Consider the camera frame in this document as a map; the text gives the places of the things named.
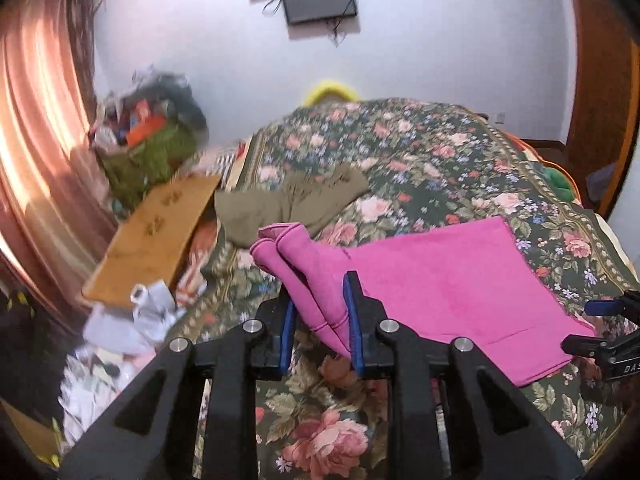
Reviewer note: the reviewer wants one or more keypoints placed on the pink curtain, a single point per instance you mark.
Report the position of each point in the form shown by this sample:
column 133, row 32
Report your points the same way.
column 35, row 110

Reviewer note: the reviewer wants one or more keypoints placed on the pink pants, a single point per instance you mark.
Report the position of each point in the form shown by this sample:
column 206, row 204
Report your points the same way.
column 450, row 280

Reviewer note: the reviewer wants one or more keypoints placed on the pile of white papers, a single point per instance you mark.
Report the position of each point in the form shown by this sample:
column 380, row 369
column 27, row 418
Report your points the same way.
column 125, row 330

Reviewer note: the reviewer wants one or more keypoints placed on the green bag of clothes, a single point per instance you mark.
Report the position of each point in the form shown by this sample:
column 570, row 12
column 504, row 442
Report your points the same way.
column 150, row 150

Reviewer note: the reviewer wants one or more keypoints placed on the green cloth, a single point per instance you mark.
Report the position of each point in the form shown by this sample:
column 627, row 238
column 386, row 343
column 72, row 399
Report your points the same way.
column 557, row 182

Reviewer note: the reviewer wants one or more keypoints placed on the wooden lap board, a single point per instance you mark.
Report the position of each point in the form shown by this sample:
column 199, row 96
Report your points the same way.
column 150, row 240

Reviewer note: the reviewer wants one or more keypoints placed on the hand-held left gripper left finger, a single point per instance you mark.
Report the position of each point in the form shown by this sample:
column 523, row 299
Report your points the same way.
column 286, row 335

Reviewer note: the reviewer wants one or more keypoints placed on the white wall socket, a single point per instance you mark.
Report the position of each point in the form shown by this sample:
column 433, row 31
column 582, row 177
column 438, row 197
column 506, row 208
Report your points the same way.
column 500, row 118

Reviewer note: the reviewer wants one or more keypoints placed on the grey plastic bag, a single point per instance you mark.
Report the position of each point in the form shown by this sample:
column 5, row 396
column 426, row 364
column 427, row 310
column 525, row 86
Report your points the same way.
column 602, row 185

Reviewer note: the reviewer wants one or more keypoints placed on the floral bed blanket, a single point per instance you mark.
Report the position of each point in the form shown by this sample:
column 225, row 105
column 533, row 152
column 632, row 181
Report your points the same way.
column 425, row 160

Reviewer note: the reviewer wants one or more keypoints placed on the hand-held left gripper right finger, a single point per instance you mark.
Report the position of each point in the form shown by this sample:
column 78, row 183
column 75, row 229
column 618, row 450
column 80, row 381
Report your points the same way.
column 350, row 330

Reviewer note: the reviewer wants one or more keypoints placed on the olive green garment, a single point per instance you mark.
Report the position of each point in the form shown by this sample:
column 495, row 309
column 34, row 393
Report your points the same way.
column 280, row 205

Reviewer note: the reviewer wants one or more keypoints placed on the striped cloth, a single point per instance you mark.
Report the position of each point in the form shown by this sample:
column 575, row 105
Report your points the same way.
column 225, row 165

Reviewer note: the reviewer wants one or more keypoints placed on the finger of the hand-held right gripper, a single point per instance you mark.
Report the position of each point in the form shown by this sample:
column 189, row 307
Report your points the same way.
column 585, row 345
column 607, row 306

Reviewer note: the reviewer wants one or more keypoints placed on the yellow curved cushion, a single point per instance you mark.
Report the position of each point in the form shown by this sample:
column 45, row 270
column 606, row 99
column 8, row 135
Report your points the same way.
column 330, row 90

